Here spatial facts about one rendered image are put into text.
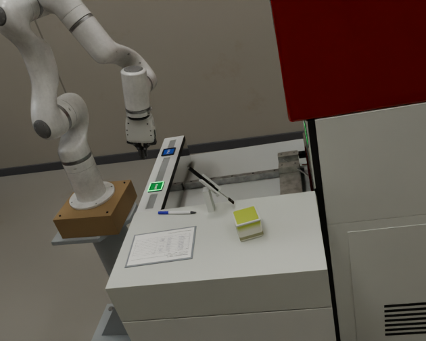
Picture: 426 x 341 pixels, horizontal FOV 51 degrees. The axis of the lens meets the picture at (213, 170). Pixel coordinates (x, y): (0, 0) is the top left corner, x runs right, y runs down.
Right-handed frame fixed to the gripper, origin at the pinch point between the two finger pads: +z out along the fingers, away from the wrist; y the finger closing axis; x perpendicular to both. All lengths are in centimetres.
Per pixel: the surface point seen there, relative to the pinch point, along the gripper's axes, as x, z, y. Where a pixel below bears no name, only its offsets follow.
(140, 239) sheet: 30.2, 13.9, -4.9
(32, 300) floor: -39, 134, 92
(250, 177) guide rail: -16.9, 20.0, -38.9
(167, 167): -13.7, 14.7, -5.3
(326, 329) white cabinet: 50, 26, -63
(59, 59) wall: -200, 37, 119
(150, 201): 8.0, 15.6, -3.0
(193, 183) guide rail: -17.0, 24.4, -15.0
